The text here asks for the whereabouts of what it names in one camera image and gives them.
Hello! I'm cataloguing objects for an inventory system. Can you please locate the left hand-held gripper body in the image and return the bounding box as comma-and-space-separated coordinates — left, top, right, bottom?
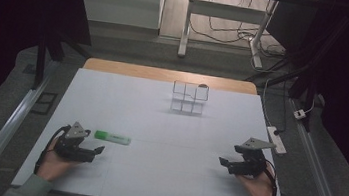
52, 119, 100, 165

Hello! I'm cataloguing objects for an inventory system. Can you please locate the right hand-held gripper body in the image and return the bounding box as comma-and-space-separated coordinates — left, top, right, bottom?
228, 135, 278, 182

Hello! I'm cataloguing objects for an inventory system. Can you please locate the person's left hand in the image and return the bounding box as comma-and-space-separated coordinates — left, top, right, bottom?
35, 135, 82, 187

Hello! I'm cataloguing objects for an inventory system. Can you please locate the person's right hand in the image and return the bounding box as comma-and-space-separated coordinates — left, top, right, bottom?
233, 161, 280, 196

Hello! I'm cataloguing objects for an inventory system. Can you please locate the green highlighter pen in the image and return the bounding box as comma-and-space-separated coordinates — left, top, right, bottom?
93, 130, 133, 147

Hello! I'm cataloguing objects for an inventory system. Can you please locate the white power strip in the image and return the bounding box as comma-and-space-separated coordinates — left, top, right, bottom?
262, 124, 291, 156

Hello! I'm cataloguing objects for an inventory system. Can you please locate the white table sheet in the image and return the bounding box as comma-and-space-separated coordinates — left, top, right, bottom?
10, 61, 302, 196

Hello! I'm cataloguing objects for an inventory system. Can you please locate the small white adapter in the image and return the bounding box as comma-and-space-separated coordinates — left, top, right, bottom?
292, 108, 308, 121

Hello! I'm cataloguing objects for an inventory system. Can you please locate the clear acrylic organizer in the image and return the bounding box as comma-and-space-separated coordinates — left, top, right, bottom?
169, 79, 211, 118

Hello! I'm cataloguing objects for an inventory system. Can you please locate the black stand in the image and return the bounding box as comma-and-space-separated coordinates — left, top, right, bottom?
29, 24, 95, 97
239, 6, 349, 136

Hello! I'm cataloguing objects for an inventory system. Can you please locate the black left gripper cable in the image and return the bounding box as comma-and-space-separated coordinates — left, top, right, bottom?
33, 121, 72, 178

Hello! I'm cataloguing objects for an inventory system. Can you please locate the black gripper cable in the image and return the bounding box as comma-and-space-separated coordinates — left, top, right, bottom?
33, 121, 72, 178
260, 159, 282, 196

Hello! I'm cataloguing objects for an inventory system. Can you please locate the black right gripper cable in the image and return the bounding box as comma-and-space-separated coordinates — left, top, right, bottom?
260, 159, 282, 196

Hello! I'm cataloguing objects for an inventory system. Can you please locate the white power strip cable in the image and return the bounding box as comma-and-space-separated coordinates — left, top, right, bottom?
258, 76, 284, 129

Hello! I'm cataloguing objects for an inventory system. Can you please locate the aluminium rail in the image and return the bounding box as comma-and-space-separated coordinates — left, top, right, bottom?
0, 52, 61, 196
276, 97, 349, 196

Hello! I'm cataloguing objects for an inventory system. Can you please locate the tangle of floor cables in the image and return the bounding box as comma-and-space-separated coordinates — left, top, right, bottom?
184, 0, 293, 75

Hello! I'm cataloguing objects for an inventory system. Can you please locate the white desk frame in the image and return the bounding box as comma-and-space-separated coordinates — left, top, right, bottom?
176, 0, 280, 72

